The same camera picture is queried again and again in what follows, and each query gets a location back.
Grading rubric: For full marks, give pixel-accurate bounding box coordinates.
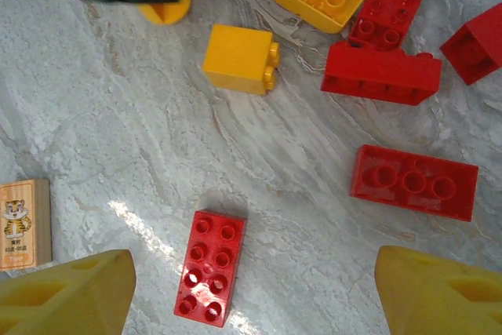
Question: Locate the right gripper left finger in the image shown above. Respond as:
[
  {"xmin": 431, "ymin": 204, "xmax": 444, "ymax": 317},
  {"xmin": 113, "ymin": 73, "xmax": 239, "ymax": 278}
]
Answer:
[{"xmin": 0, "ymin": 249, "xmax": 137, "ymax": 335}]

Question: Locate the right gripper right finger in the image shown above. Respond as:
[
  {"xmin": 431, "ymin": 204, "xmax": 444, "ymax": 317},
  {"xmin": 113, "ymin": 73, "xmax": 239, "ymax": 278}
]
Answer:
[{"xmin": 374, "ymin": 246, "xmax": 502, "ymax": 335}]

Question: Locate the small red lego brick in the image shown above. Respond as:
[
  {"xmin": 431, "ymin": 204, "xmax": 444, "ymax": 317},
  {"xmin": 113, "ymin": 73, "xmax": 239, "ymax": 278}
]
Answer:
[{"xmin": 439, "ymin": 1, "xmax": 502, "ymax": 86}]

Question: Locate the wooden tiger domino block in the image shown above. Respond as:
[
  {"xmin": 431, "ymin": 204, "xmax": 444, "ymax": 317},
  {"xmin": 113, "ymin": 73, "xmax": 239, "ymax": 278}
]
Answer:
[{"xmin": 0, "ymin": 178, "xmax": 53, "ymax": 272}]

